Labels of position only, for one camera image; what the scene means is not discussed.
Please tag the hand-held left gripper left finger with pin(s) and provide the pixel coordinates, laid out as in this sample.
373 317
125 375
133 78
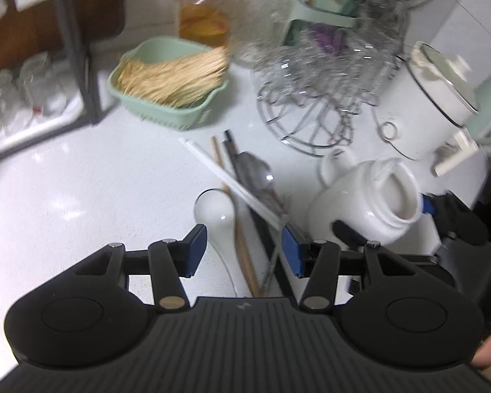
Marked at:
197 249

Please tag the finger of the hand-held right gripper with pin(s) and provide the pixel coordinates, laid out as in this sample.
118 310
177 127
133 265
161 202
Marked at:
454 217
347 231

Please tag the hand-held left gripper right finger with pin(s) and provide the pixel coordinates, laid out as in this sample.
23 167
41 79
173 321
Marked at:
291 254

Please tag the white ceramic jar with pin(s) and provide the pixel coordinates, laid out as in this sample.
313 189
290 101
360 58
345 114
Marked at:
360 204

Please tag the white ceramic spoon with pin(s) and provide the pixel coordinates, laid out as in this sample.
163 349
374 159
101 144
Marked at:
215 213

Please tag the white chopstick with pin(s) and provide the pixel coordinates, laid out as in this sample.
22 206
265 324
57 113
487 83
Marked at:
225 181
239 180

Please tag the metal spoon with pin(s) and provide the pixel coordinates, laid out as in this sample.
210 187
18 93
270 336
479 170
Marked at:
255 172

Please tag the pale green cup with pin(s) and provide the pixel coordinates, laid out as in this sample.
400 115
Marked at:
489 110

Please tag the white electric cooker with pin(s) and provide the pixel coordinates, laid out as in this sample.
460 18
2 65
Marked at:
421 102

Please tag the green plastic basket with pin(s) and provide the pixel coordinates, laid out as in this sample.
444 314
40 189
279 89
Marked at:
167 116

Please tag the bundle of pale thin sticks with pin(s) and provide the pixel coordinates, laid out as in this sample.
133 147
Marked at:
172 77

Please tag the purple lid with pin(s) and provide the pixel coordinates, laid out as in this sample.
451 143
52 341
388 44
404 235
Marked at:
329 39

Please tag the glass cups on shelf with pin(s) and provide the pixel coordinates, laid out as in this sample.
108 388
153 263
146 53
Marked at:
45 125

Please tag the green utensil holder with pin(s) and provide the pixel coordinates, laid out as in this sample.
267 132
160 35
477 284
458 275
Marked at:
323 12

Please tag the tall textured glass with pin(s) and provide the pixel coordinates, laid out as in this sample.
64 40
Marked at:
266 20

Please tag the black dish rack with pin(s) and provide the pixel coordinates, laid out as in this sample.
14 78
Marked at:
75 49

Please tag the wooden cutting board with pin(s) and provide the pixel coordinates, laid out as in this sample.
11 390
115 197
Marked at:
24 37

